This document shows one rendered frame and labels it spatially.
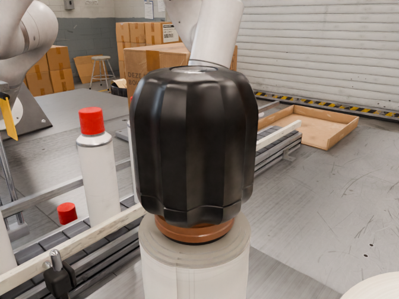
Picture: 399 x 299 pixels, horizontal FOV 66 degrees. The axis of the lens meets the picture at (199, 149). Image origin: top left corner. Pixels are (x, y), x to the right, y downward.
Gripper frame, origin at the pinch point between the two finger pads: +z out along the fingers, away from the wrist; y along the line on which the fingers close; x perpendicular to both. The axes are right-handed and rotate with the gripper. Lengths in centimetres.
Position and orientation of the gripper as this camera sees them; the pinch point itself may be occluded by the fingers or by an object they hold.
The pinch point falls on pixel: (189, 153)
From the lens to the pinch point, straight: 65.2
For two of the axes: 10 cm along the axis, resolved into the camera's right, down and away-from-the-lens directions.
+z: -2.3, 9.6, 1.3
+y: 7.5, 2.6, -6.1
